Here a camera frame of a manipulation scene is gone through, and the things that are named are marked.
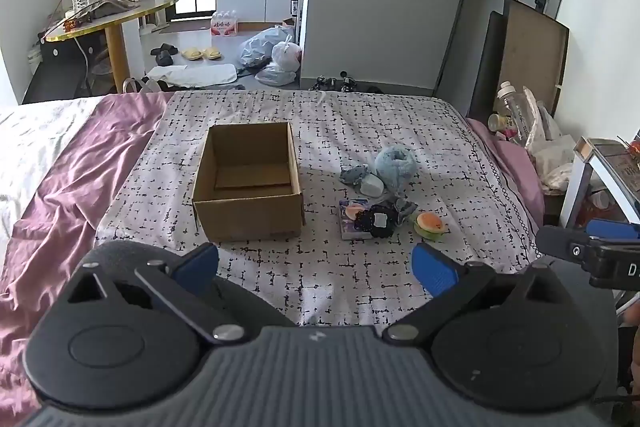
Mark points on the black panel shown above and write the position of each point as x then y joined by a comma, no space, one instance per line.
487,67

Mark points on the yellow slipper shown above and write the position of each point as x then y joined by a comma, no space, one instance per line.
192,54
212,53

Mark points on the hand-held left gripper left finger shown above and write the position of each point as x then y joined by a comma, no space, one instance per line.
196,264

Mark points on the grey-blue plastic bag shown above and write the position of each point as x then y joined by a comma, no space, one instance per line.
260,47

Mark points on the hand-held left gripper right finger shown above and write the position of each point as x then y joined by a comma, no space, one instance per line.
432,269

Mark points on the black scrunchie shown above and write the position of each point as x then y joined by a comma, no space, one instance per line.
372,221

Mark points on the plastic bottle with white cap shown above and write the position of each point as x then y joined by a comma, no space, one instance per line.
512,109

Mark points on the grey cloth piece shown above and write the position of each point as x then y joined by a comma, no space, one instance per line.
405,209

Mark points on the orange green squishy toy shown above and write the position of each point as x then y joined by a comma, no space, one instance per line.
429,224

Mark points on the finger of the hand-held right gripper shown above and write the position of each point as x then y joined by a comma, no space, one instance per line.
612,228
562,243

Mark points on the blue fluffy plush toy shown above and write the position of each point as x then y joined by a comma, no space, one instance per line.
397,164

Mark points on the brown cardboard box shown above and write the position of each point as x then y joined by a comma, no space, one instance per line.
250,187

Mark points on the pack of water bottles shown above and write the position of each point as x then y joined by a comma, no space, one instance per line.
225,24

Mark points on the black low cabinet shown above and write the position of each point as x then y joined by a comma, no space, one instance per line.
65,52

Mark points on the round table with yellow rim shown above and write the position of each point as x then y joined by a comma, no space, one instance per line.
117,19

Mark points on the white floor towel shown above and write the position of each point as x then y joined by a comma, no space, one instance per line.
195,74

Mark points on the clear plastic bag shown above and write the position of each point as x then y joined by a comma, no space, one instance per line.
277,76

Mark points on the small drink cup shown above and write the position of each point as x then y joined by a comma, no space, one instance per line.
500,122

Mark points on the pink bed sheet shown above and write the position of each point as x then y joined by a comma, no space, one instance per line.
75,187

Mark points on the white quilt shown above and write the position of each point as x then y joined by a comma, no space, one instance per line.
35,127

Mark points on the crumpled white plastic bags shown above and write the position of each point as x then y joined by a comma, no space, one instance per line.
552,147

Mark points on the dark spray bottle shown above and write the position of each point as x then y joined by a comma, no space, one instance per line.
295,2

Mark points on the grey flat device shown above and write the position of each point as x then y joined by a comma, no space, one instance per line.
107,7

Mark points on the pair of black slippers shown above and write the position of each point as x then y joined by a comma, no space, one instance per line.
164,54

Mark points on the white frame stand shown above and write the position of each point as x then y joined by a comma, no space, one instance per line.
580,177

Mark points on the brown board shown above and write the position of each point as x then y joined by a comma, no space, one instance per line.
532,57

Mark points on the black roller skates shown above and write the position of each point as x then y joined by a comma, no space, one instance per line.
332,82

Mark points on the white plastic bag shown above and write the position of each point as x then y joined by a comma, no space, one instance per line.
287,55

